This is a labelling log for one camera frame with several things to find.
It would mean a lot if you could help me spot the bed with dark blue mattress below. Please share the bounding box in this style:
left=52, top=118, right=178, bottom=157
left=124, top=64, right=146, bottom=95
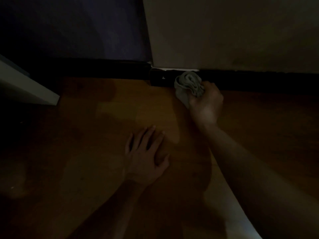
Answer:
left=0, top=54, right=60, bottom=106

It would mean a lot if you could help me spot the person's left hand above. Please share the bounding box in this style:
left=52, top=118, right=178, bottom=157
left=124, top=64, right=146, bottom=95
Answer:
left=124, top=125, right=171, bottom=186

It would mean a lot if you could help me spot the person's right forearm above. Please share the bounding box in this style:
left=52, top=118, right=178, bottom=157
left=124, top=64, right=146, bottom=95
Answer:
left=203, top=123, right=319, bottom=239

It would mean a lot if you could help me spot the black baseboard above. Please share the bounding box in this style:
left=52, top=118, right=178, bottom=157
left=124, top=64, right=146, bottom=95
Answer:
left=25, top=58, right=152, bottom=82
left=149, top=68, right=319, bottom=94

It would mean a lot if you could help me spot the person's left forearm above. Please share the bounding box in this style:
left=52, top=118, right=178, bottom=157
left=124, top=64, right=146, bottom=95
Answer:
left=67, top=179, right=148, bottom=239

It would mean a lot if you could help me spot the person's right hand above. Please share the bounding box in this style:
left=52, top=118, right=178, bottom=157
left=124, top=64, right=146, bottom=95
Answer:
left=188, top=81, right=224, bottom=128

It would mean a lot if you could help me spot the grey cleaning cloth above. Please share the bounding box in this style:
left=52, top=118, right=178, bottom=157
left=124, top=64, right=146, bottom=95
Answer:
left=173, top=71, right=205, bottom=109

